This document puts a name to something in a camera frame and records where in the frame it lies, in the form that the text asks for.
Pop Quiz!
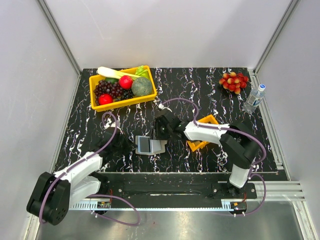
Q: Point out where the red lychee bunch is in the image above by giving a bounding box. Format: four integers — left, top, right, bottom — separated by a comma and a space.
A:
218, 72, 249, 95

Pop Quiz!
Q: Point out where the small yellow card bin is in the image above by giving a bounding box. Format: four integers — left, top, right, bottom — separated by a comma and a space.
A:
187, 114, 219, 152

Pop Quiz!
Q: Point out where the green avocado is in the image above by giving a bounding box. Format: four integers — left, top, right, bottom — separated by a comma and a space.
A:
105, 77, 118, 85

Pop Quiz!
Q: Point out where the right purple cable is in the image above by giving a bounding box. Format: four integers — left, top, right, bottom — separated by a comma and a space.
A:
161, 97, 268, 216

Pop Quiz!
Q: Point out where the purple grape bunch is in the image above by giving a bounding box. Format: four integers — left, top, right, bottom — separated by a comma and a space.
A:
93, 80, 124, 100

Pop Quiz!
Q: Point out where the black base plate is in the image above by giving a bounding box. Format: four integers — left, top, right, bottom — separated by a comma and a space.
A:
103, 172, 257, 209

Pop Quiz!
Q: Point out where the red pomegranate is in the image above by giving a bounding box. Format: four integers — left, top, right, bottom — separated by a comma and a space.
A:
118, 75, 133, 90

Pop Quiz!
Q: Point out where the red apple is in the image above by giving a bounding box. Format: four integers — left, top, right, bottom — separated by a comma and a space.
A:
98, 93, 114, 105

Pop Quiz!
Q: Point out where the green melon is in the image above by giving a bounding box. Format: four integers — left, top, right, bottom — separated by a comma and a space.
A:
131, 77, 153, 97

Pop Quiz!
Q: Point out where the clear water bottle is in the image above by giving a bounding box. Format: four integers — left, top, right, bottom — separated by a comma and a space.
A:
242, 84, 266, 114

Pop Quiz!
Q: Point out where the large yellow fruit bin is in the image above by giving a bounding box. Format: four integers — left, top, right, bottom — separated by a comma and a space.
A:
88, 65, 157, 112

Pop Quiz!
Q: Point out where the purple cable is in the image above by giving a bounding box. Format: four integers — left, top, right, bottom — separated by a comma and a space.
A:
39, 111, 142, 226
161, 97, 268, 216

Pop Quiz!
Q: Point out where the white green leek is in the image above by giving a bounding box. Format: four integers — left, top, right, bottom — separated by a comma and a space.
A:
96, 66, 140, 79

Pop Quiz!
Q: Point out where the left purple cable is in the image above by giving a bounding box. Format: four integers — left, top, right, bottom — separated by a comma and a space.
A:
39, 111, 142, 226

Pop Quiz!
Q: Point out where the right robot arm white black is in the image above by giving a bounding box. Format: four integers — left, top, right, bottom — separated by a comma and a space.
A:
153, 109, 266, 198

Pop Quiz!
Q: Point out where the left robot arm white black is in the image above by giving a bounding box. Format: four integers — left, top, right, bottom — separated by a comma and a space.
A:
26, 127, 137, 226

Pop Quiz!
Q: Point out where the dark grape bunch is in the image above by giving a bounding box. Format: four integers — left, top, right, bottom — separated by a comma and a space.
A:
120, 89, 135, 101

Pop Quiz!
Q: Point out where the green lettuce leaf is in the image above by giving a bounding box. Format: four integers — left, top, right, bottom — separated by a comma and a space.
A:
135, 65, 149, 79

